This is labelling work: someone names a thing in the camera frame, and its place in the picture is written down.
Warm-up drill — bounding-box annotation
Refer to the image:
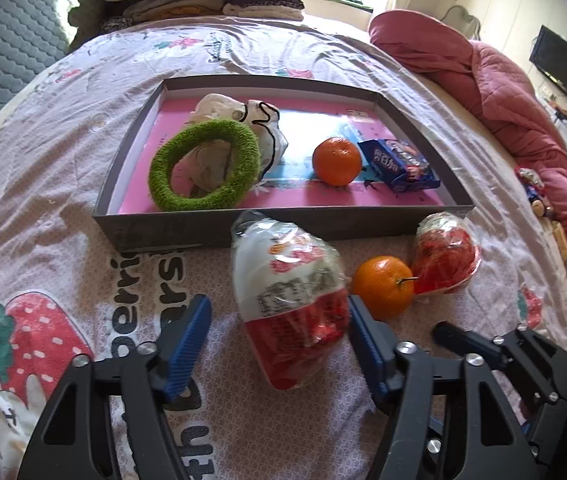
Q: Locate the green fuzzy ring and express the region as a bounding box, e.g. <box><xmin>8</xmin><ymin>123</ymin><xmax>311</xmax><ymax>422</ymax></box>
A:
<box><xmin>148</xmin><ymin>119</ymin><xmax>261</xmax><ymax>212</ymax></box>

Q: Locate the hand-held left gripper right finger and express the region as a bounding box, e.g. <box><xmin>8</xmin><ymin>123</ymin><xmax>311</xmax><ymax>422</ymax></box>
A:
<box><xmin>348</xmin><ymin>295</ymin><xmax>539</xmax><ymax>480</ymax></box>

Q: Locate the strawberry print bed sheet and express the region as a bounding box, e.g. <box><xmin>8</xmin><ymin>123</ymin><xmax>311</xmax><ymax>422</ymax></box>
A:
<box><xmin>0</xmin><ymin>12</ymin><xmax>567</xmax><ymax>480</ymax></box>

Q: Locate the red white egg toy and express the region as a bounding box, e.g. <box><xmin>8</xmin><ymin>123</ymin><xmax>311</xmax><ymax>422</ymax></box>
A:
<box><xmin>230</xmin><ymin>210</ymin><xmax>351</xmax><ymax>392</ymax></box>
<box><xmin>410</xmin><ymin>211</ymin><xmax>483</xmax><ymax>296</ymax></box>

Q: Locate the pink quilt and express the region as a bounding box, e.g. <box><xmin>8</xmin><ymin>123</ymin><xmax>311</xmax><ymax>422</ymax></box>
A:
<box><xmin>368</xmin><ymin>9</ymin><xmax>567</xmax><ymax>301</ymax></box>

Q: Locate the yellow snack packet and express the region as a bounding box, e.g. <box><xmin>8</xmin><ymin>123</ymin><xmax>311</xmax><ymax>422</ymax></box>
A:
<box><xmin>551</xmin><ymin>220</ymin><xmax>567</xmax><ymax>261</ymax></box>

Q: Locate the white drawer cabinet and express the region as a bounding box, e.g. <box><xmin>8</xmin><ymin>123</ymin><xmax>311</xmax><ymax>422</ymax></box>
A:
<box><xmin>538</xmin><ymin>85</ymin><xmax>567</xmax><ymax>161</ymax></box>

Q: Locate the shallow grey cardboard box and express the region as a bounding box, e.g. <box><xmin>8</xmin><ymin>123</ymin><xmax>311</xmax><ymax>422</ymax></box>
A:
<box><xmin>92</xmin><ymin>75</ymin><xmax>475</xmax><ymax>253</ymax></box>

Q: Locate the orange with stem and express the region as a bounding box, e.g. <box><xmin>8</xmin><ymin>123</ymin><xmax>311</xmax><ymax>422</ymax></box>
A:
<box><xmin>351</xmin><ymin>255</ymin><xmax>415</xmax><ymax>322</ymax></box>

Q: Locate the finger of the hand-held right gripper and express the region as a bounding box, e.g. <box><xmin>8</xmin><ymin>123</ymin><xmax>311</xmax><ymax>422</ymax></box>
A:
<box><xmin>432</xmin><ymin>322</ymin><xmax>514</xmax><ymax>368</ymax></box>
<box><xmin>497</xmin><ymin>329</ymin><xmax>567</xmax><ymax>404</ymax></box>

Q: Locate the small doll toy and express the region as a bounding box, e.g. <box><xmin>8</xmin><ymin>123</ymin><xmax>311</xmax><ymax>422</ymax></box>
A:
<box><xmin>516</xmin><ymin>167</ymin><xmax>554</xmax><ymax>218</ymax></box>

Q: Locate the grey quilted headboard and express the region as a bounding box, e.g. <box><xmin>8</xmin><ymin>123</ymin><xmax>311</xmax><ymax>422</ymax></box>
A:
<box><xmin>0</xmin><ymin>0</ymin><xmax>104</xmax><ymax>146</ymax></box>

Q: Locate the blue cookie packet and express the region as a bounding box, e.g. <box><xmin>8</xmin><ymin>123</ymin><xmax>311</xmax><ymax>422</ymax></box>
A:
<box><xmin>357</xmin><ymin>138</ymin><xmax>440</xmax><ymax>192</ymax></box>

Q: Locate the white drawstring cloth pouch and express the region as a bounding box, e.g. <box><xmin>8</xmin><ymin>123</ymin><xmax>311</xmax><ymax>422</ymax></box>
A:
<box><xmin>183</xmin><ymin>93</ymin><xmax>289</xmax><ymax>196</ymax></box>

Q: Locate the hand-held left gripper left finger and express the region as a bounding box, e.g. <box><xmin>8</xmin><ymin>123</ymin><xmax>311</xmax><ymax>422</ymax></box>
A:
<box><xmin>17</xmin><ymin>294</ymin><xmax>212</xmax><ymax>480</ymax></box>

